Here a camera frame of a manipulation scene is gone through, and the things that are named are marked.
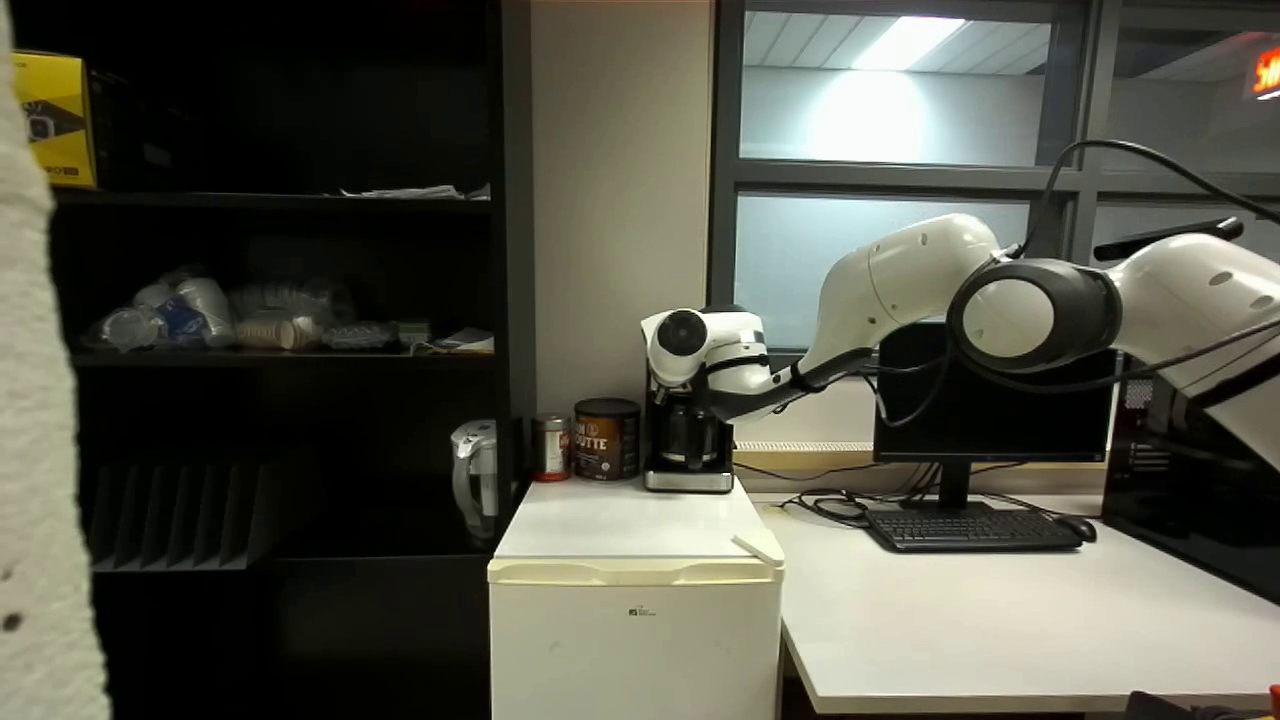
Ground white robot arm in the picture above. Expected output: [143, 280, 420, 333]
[641, 211, 1280, 462]

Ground black keyboard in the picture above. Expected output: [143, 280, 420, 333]
[863, 506, 1079, 552]

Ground clear plastic bags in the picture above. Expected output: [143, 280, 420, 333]
[92, 267, 432, 350]

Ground white desk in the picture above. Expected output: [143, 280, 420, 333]
[756, 492, 1280, 715]

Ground black computer monitor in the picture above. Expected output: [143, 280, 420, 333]
[873, 325, 1115, 506]

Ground dark coffee jar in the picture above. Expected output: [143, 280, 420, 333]
[576, 396, 641, 478]

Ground red white can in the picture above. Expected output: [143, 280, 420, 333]
[541, 416, 568, 478]

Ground black silver coffee machine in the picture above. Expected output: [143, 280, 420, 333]
[643, 378, 738, 495]

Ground black bookshelf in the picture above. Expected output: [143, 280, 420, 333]
[11, 0, 524, 720]

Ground white mini fridge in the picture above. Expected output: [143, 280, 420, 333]
[488, 478, 783, 720]

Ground yellow cardboard box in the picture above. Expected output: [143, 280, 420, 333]
[15, 51, 98, 186]

